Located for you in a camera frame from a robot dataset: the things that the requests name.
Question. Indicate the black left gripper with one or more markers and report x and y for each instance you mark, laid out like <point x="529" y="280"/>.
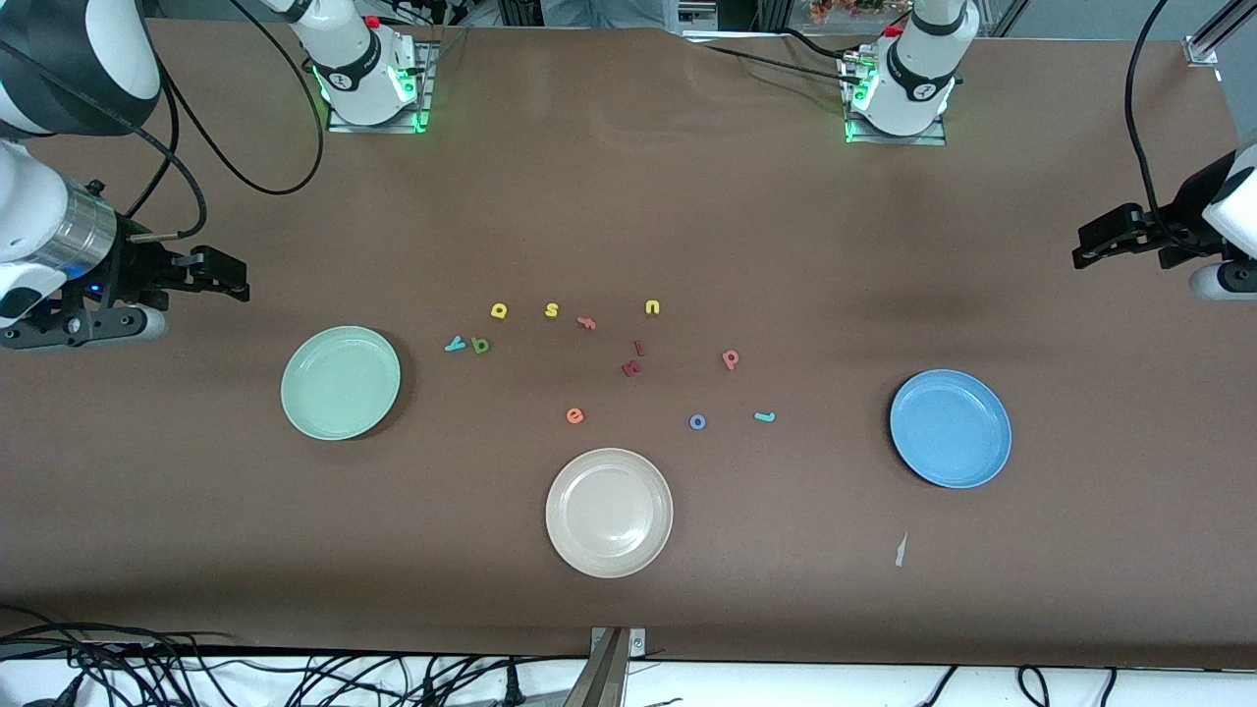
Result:
<point x="1175" y="232"/>

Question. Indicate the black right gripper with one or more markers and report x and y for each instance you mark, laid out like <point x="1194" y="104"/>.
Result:
<point x="140" y="272"/>

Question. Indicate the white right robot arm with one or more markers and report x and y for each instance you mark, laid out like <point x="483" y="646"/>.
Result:
<point x="29" y="211"/>

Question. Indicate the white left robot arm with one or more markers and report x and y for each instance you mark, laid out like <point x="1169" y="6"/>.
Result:
<point x="918" y="83"/>

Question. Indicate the green plate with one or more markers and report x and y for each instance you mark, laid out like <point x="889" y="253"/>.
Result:
<point x="341" y="383"/>

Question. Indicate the blue plate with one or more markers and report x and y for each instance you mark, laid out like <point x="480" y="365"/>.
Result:
<point x="951" y="428"/>

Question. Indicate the brown table cover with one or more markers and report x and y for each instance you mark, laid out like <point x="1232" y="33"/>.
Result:
<point x="196" y="540"/>

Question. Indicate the orange flowers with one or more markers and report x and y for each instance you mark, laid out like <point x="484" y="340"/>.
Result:
<point x="835" y="10"/>

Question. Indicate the white paper scrap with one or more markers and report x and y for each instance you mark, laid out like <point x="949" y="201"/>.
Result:
<point x="901" y="550"/>

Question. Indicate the beige plate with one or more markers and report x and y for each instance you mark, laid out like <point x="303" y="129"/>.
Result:
<point x="609" y="513"/>

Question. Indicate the person in grey clothes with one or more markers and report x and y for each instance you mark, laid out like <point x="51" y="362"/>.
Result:
<point x="609" y="12"/>

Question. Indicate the aluminium frame profile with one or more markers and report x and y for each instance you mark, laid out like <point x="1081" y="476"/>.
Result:
<point x="1206" y="44"/>

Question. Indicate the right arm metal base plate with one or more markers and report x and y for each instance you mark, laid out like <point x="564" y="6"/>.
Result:
<point x="373" y="129"/>

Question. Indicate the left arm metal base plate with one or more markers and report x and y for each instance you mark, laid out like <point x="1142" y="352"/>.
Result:
<point x="899" y="140"/>

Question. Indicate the metal table edge bracket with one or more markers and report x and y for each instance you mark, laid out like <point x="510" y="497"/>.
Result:
<point x="604" y="678"/>

